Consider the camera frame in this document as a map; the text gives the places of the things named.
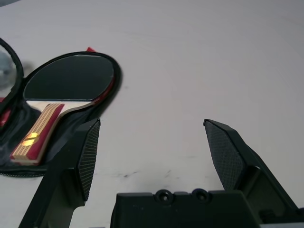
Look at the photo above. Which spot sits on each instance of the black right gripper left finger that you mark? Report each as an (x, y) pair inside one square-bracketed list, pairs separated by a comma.
[(64, 190)]

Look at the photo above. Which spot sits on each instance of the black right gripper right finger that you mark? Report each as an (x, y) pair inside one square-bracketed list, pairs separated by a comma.
[(235, 154)]

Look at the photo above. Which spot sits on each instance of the black red paddle case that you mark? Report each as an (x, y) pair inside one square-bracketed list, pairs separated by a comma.
[(71, 123)]

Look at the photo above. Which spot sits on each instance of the table tennis paddle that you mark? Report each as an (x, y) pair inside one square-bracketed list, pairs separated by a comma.
[(71, 78)]

